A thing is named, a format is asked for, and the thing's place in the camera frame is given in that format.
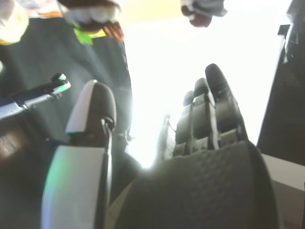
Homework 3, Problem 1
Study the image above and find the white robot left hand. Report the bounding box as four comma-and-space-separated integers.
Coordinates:
41, 63, 285, 229

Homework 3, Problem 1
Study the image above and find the chocolate cake toy with cherry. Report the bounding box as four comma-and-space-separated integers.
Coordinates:
180, 0, 228, 29

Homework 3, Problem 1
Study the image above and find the white cream fruit cake toy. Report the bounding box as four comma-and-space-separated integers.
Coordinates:
58, 0, 122, 46

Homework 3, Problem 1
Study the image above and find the toy ice cream cone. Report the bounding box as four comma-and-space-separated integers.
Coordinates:
0, 0, 30, 46

